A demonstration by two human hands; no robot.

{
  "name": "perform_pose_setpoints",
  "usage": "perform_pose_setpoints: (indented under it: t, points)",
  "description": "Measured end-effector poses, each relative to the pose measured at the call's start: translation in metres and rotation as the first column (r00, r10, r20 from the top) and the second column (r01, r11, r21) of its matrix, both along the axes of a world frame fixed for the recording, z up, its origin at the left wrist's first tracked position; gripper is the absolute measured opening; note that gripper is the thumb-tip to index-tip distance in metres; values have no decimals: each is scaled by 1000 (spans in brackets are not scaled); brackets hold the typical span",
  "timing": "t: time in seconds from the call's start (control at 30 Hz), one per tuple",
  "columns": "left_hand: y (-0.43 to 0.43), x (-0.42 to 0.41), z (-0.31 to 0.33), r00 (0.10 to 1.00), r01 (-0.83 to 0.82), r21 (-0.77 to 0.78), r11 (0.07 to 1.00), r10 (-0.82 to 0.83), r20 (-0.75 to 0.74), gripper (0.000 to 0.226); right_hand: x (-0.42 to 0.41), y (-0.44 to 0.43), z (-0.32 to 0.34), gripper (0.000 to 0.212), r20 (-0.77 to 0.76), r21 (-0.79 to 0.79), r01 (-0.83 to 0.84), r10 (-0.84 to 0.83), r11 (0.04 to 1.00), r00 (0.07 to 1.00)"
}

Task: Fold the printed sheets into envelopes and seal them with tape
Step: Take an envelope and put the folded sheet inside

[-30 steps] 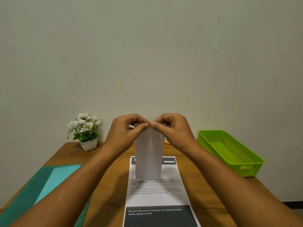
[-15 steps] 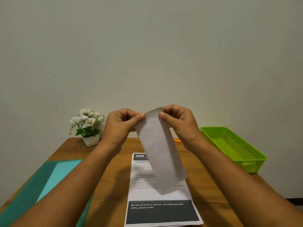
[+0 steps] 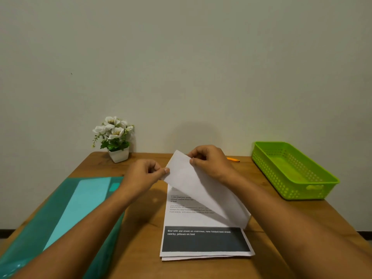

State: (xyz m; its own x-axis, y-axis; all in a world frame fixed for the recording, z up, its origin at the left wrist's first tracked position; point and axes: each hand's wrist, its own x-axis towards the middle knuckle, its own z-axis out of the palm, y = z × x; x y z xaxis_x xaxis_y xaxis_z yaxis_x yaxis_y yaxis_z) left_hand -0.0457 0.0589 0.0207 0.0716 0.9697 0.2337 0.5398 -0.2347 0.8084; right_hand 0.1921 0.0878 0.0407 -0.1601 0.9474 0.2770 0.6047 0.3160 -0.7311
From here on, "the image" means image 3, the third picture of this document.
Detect person's right hand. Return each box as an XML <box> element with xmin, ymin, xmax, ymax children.
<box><xmin>187</xmin><ymin>145</ymin><xmax>242</xmax><ymax>186</ymax></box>

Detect person's left hand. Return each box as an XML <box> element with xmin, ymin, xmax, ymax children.
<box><xmin>117</xmin><ymin>159</ymin><xmax>170</xmax><ymax>204</ymax></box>

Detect white printed paper sheet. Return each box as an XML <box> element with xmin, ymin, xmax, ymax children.
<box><xmin>159</xmin><ymin>150</ymin><xmax>256</xmax><ymax>258</ymax></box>

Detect person's left forearm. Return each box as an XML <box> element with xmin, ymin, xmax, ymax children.
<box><xmin>11</xmin><ymin>183</ymin><xmax>137</xmax><ymax>279</ymax></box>

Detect person's right forearm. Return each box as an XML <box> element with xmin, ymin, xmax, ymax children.
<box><xmin>223</xmin><ymin>173</ymin><xmax>372</xmax><ymax>279</ymax></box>

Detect white artificial flowers in pot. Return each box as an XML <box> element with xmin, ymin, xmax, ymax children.
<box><xmin>92</xmin><ymin>116</ymin><xmax>135</xmax><ymax>164</ymax></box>

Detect light paper inside folder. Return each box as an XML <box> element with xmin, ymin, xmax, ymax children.
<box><xmin>43</xmin><ymin>177</ymin><xmax>113</xmax><ymax>251</ymax></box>

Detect green perforated plastic basket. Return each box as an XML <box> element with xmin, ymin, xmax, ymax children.
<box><xmin>251</xmin><ymin>141</ymin><xmax>341</xmax><ymax>200</ymax></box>

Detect white paper sheets underneath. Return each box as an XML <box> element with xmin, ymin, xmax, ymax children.
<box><xmin>161</xmin><ymin>254</ymin><xmax>256</xmax><ymax>261</ymax></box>

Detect teal translucent plastic folder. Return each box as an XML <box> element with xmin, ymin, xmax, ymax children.
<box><xmin>0</xmin><ymin>177</ymin><xmax>126</xmax><ymax>279</ymax></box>

